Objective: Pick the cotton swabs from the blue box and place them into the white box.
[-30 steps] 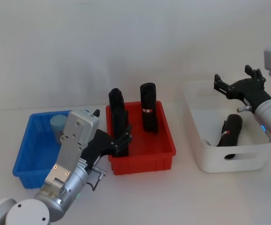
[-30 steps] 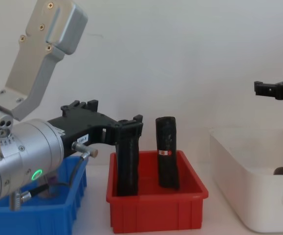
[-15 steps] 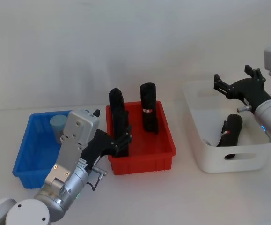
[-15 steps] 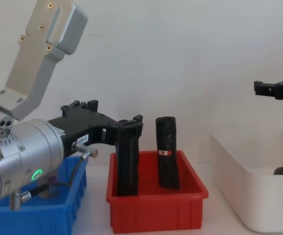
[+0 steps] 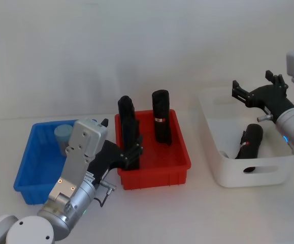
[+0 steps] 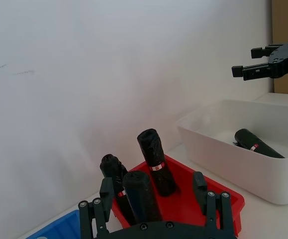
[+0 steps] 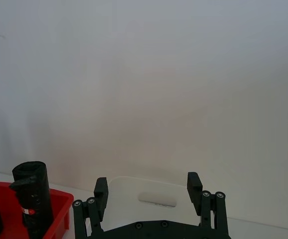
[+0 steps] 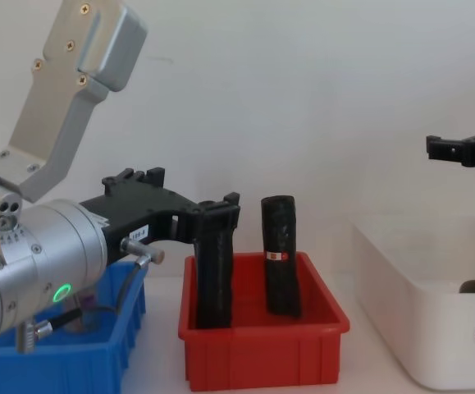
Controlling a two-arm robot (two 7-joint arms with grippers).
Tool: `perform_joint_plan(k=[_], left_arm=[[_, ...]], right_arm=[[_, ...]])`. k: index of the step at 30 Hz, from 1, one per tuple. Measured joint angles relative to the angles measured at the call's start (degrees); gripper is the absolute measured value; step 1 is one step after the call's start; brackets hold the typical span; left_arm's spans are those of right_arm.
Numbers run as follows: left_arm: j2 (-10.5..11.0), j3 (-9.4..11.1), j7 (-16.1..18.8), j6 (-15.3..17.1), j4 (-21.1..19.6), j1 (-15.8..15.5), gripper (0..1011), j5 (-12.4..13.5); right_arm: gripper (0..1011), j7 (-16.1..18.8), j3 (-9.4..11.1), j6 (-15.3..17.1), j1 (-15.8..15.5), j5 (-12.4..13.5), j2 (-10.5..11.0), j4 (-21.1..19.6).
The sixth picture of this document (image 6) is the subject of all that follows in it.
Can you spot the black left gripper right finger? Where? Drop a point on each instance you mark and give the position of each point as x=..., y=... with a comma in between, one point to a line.
x=200, y=189

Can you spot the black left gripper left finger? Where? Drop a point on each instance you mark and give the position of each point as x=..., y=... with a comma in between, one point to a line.
x=107, y=191

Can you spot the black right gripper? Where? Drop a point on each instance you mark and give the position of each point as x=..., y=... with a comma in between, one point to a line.
x=286, y=59

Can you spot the red plastic tray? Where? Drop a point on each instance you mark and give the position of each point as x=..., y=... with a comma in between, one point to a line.
x=188, y=199

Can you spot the black bag roll, white label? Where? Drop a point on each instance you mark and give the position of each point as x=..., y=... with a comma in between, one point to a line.
x=112, y=166
x=158, y=159
x=248, y=142

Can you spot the thick black bag roll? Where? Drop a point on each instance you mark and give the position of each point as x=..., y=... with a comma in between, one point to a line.
x=141, y=196

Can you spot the white plastic bin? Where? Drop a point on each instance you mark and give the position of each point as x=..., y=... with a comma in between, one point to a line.
x=233, y=169

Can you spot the brown board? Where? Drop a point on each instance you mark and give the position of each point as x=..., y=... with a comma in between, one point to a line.
x=286, y=22

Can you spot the blue plastic tray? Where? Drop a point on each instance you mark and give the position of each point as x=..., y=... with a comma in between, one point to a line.
x=59, y=225

